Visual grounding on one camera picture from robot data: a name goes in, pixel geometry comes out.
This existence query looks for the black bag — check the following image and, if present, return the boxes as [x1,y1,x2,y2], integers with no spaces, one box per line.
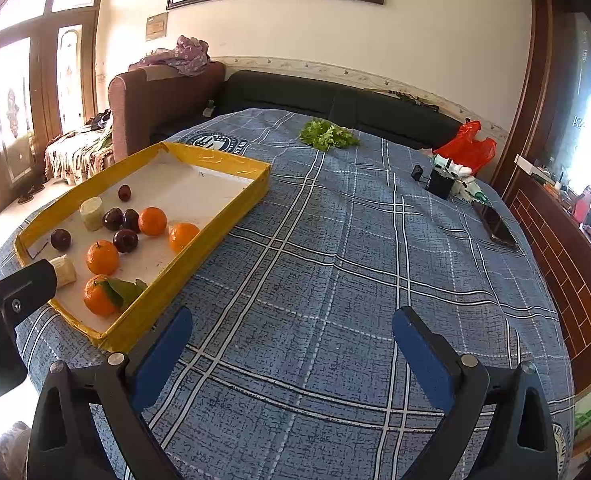
[83,109,114,130]

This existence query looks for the small wall plaque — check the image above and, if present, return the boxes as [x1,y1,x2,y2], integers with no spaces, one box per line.
[144,11,169,42]

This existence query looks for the dark slippers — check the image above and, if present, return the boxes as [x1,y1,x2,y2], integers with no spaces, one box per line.
[16,185,46,204]

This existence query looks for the white bottles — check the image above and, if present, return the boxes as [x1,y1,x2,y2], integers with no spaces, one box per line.
[433,155,486,203]

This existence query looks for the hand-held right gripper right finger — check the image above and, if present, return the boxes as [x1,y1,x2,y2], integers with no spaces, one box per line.
[393,306,561,480]

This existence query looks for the patterned brown throw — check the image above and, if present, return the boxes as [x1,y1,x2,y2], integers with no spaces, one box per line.
[44,127,114,186]

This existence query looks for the purple cloth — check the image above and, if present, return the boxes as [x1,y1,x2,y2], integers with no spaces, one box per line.
[128,35,211,77]

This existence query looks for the brown armchair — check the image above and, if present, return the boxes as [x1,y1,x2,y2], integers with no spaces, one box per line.
[108,60,226,163]

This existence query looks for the yellow-edged white tray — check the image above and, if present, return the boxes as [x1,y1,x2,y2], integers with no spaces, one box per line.
[14,141,271,355]

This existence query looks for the black smartphone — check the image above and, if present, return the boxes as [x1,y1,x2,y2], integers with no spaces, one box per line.
[478,201,519,248]

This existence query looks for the blue plaid tablecloth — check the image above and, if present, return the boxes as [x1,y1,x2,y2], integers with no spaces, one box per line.
[0,107,576,480]

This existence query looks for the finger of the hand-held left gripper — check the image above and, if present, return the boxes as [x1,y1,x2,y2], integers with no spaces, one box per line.
[0,258,59,331]

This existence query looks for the orange with green leaves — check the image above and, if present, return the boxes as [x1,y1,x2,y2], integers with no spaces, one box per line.
[83,274,149,317]

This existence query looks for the brown wooden cabinet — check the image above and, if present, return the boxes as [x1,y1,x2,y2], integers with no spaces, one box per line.
[490,150,591,396]

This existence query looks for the green lettuce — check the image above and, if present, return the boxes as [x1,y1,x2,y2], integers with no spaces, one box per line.
[299,117,361,153]

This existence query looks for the red bottle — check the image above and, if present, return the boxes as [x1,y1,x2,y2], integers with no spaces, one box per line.
[573,185,591,223]

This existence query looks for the white flat box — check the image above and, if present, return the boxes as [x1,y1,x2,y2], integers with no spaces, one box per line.
[514,155,551,177]

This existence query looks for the wooden door with glass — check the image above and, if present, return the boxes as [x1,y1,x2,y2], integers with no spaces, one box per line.
[0,0,107,231]

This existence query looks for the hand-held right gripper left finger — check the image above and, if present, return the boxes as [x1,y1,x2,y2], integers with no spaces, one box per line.
[26,306,194,480]

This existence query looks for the black sofa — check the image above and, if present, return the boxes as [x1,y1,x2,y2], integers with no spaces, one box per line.
[218,70,463,151]

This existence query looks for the small black box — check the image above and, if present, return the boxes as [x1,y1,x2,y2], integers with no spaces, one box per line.
[425,167,459,200]

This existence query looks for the red plastic bag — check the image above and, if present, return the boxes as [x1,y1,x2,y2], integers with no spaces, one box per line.
[433,121,497,178]

